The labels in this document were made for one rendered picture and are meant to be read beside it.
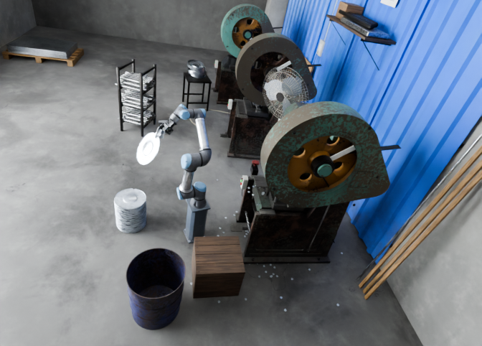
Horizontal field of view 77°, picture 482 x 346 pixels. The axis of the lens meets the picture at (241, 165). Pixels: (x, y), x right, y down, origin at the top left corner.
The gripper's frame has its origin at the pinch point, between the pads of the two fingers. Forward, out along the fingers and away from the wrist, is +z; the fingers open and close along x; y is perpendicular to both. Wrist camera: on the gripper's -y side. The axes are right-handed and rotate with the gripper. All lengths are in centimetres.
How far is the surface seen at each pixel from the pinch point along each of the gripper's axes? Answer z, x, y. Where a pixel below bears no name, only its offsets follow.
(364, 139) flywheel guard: -95, 23, 132
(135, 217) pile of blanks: 76, 44, 2
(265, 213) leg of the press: -10, 69, 91
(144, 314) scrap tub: 98, 17, 94
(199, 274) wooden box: 58, 42, 94
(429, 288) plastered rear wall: -53, 143, 216
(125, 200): 68, 33, -11
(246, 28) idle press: -204, 155, -182
